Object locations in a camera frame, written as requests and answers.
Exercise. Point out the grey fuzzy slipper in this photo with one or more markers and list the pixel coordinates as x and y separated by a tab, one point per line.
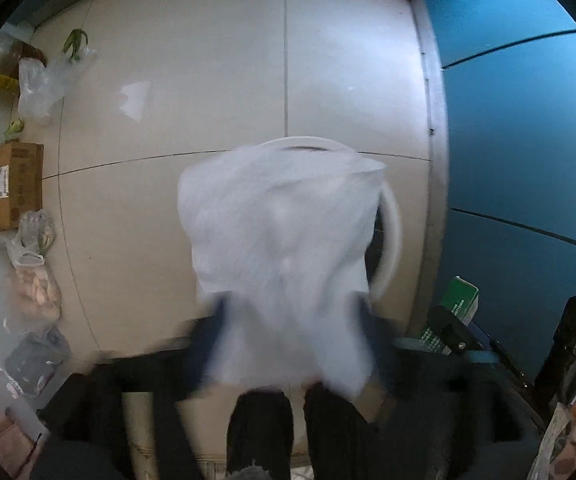
253	473

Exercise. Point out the blue stove cabinet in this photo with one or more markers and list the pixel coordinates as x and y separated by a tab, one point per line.
518	135

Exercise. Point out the green vegetable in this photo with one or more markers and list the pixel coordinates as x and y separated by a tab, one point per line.
75	40

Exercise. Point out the plastic bag of buns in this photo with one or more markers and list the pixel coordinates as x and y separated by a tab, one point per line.
38	287

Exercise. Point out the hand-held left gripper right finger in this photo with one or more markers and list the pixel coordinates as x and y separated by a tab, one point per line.
380	345

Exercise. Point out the clear plastic bag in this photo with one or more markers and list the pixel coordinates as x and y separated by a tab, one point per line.
35	90

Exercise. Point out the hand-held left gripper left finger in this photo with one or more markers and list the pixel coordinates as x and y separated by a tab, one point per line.
203	345

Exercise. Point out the person's dark trousers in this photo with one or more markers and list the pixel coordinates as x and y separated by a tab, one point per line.
260	435

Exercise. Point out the white rimmed trash bin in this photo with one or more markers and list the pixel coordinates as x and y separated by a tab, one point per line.
394	220

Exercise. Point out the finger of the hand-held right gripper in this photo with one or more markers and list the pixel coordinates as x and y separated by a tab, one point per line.
455	330

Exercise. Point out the cooking oil bottle yellow cap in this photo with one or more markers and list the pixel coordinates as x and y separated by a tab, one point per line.
28	54

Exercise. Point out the plastic bag of vegetables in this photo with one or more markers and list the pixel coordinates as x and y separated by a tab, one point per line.
33	240

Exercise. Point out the brown cardboard box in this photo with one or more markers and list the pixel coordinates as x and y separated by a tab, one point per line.
18	180

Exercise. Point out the green and white carton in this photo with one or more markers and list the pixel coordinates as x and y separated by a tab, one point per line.
460	300

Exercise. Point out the large clear water bottle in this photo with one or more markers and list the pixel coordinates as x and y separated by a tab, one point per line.
38	357

